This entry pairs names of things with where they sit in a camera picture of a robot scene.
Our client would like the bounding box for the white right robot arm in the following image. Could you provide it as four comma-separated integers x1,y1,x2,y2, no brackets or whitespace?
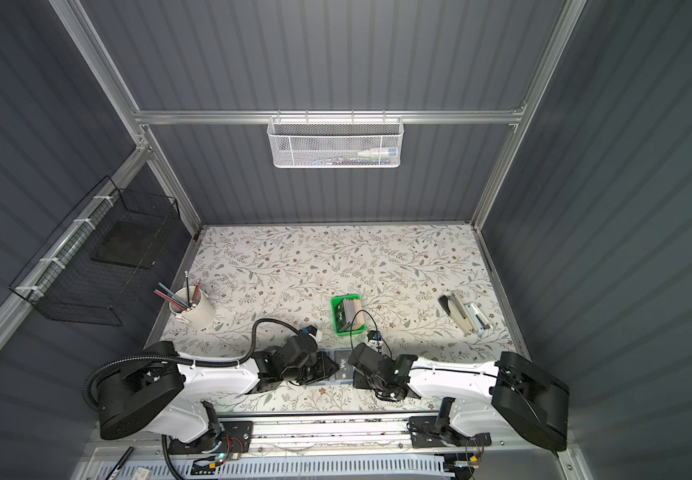
348,343,570,452

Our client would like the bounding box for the beige black stapler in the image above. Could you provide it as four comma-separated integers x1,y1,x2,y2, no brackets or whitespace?
438,292,478,335

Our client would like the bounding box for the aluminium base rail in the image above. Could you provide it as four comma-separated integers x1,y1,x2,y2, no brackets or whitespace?
80,410,556,462

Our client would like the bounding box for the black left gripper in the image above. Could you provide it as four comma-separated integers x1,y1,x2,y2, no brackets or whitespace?
284,351,344,385

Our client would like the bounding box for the white tube in basket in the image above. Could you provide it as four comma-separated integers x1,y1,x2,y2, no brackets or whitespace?
357,147,400,162

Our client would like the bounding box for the black pen on base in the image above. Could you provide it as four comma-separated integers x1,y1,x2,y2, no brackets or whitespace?
105,446,135,480

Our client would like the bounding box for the green plastic card tray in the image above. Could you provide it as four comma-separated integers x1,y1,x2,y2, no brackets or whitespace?
331,294,366,337

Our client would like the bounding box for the blue leather card holder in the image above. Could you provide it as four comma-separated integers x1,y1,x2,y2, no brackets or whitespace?
307,349,354,386

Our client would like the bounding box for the white pencil cup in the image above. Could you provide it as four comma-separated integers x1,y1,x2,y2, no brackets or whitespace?
169,286,216,329

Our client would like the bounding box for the white mesh wall basket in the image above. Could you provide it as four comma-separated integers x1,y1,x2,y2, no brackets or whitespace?
267,117,405,169

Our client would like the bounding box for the thin black right cable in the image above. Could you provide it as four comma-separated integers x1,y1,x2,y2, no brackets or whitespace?
348,309,394,356

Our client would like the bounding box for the green pencil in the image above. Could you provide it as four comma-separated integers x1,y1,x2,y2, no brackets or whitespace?
155,283,190,311

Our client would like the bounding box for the stack of cards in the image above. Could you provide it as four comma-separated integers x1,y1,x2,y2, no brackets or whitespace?
336,299,364,334

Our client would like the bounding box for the black corrugated left cable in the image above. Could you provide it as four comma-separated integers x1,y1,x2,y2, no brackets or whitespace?
80,317,302,412

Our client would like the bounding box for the red pencil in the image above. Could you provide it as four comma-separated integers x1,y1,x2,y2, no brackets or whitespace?
191,281,202,307

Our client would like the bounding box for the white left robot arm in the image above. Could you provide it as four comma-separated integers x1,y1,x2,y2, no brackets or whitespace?
83,328,339,443

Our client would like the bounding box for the black wire basket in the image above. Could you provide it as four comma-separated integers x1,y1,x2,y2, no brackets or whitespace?
10,177,181,326

